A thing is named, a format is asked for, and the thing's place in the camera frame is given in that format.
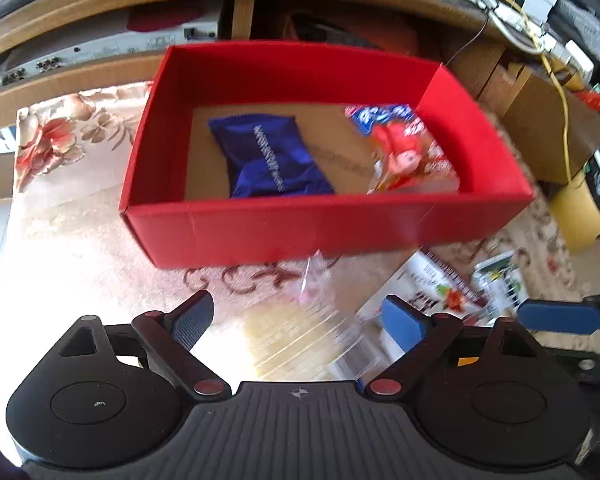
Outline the dark red cloth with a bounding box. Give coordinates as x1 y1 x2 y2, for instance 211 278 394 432
127 0 196 33

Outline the silver audio device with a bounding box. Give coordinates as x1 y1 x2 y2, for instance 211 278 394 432
0 12 221 86

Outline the navy blue snack packet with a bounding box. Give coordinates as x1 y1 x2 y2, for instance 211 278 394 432
208 114 336 199

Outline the white green black snack packet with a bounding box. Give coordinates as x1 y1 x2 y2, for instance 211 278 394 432
472 255 523 318

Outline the white power strip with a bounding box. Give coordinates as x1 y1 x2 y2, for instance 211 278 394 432
495 5 596 73

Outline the red white cartoon snack packet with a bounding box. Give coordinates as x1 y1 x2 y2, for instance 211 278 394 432
344 104 460 195

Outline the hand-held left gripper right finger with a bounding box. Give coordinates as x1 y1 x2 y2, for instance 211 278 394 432
362 295 541 398

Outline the yellow cable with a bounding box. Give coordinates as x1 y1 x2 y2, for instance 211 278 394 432
450 0 578 181

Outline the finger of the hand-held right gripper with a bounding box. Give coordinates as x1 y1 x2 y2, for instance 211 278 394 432
517 285 600 337

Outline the red cardboard box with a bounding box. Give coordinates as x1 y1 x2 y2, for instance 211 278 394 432
119 44 535 269

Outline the clear wafer packet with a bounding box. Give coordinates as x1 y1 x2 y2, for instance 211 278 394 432
240 250 381 383

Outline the white printed snack packet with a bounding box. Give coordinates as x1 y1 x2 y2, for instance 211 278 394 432
357 250 486 331

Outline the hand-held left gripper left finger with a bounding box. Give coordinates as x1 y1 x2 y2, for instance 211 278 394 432
60 290 232 401

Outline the brown cardboard carton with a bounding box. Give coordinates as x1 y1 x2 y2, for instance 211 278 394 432
500 67 600 186

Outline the floral blanket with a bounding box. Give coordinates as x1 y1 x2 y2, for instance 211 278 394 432
10 80 581 386

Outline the yellow bin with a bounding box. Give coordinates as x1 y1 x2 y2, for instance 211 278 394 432
550 175 600 256

